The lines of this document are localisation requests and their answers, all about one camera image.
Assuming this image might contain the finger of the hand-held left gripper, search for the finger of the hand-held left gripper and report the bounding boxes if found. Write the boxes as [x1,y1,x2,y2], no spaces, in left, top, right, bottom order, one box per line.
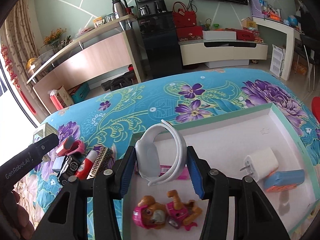
[27,133,59,157]

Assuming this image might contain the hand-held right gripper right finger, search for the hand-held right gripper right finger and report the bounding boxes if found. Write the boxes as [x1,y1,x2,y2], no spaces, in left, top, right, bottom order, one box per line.
[186,145,292,240]

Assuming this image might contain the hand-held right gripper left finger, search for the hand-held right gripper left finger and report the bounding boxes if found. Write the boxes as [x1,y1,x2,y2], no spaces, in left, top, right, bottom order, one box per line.
[34,145,137,240]

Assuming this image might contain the white smartwatch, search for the white smartwatch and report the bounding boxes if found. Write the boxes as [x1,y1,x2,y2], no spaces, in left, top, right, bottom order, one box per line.
[135,119,187,187]

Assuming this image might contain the purple lighter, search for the purple lighter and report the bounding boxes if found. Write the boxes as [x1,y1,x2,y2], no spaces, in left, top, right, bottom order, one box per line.
[135,164,188,180]

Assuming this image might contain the pink watch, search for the pink watch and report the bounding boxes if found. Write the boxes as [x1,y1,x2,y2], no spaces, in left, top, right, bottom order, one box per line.
[55,137,87,157]

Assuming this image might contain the pink toy dog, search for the pink toy dog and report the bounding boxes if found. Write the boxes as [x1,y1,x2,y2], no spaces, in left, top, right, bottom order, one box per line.
[132,189,203,230]

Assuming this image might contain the red white small bottle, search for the red white small bottle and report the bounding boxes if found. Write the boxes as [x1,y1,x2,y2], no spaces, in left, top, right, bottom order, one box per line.
[75,150,97,180]

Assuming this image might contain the white shallow box tray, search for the white shallow box tray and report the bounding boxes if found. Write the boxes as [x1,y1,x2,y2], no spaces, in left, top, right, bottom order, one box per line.
[120,102,320,240]

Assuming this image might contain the white charger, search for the white charger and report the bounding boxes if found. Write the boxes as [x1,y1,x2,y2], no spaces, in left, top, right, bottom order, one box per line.
[240,147,279,183]

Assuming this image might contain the person's left hand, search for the person's left hand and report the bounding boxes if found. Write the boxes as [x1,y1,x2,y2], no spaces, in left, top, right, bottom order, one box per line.
[10,190,34,240]

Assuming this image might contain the beige paper bag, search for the beige paper bag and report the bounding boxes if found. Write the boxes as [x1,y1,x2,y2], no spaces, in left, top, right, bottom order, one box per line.
[56,85,75,108]

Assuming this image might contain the blue crate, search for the blue crate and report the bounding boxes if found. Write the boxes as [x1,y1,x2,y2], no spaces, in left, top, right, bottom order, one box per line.
[69,82,90,103]

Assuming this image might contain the yellow item on shelf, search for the yellow item on shelf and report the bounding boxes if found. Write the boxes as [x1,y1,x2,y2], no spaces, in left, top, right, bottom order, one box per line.
[26,57,38,70]

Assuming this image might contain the red hanging decoration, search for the red hanging decoration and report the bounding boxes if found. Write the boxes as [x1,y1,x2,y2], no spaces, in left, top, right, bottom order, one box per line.
[0,44,37,113]

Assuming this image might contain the floral blanket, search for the floral blanket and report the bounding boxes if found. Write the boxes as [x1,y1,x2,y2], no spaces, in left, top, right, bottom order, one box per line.
[12,67,320,240]

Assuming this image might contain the black floor device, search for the black floor device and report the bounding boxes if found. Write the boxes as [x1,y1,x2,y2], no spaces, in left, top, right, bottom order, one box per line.
[101,71,137,92]

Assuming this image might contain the wooden partition panel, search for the wooden partition panel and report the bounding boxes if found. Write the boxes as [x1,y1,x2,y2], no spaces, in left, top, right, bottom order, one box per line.
[32,29,147,115]

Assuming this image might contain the yellow flowers in vase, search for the yellow flowers in vase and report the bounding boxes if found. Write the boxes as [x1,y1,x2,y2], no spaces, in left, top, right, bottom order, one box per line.
[41,29,68,53]

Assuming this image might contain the patterned curtain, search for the patterned curtain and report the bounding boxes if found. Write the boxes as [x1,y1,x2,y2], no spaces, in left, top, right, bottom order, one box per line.
[0,0,40,128]

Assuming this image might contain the curved wooden shelf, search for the curved wooden shelf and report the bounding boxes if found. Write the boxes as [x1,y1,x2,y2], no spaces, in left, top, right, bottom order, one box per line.
[26,14,138,84]

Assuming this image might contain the white television cabinet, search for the white television cabinet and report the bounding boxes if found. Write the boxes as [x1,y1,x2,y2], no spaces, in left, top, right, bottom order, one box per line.
[178,39,268,68]

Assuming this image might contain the black water dispenser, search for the black water dispenser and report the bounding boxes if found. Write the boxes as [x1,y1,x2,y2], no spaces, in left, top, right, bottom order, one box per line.
[134,0,183,80]

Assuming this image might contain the white printed carton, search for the white printed carton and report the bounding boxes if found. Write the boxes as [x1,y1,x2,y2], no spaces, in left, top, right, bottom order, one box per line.
[270,44,286,77]

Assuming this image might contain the red gift boxes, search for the red gift boxes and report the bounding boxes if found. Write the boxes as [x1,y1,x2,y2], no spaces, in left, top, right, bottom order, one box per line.
[176,26,203,42]

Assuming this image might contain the white flat box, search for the white flat box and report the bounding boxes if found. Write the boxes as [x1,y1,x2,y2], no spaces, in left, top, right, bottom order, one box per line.
[202,29,237,41]

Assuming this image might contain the red flat box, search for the red flat box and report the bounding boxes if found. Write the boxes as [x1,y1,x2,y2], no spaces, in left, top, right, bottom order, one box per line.
[236,29,259,40]

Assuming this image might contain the steel thermos jug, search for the steel thermos jug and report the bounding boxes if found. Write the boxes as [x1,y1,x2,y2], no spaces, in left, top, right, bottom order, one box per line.
[112,0,128,19]

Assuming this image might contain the red gift bag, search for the red gift bag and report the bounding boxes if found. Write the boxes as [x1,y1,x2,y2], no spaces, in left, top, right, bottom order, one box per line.
[172,1,197,28]

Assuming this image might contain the white desk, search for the white desk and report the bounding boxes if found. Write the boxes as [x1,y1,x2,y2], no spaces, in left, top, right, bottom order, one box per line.
[252,16,304,80]

